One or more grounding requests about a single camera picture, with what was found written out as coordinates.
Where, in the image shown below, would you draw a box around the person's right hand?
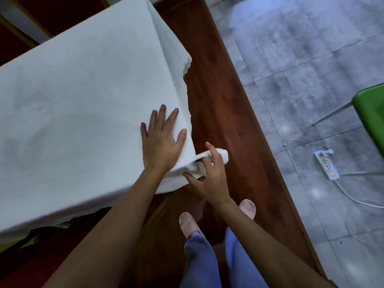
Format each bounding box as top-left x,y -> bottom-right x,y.
183,142 -> 231,207

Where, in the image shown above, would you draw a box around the person's left forearm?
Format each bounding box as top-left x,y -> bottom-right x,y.
43,168 -> 168,288

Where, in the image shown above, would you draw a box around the white power strip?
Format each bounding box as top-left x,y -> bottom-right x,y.
313,149 -> 340,180

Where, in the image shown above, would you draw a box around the pink slipper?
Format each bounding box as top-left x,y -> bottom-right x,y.
179,212 -> 205,240
239,199 -> 257,220

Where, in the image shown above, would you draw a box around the white tablecloth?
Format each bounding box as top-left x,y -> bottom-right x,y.
0,0 -> 229,245

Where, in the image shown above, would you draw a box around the blue trousers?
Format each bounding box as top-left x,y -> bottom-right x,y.
179,227 -> 269,288

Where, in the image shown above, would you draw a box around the green chair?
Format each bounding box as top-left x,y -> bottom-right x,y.
312,83 -> 384,177

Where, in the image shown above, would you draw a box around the white power cable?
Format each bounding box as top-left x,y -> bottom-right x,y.
334,179 -> 384,209

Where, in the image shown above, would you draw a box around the person's right forearm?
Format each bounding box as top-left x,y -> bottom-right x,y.
215,198 -> 335,288

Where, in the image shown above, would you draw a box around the person's left hand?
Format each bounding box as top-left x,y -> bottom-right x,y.
140,104 -> 187,173

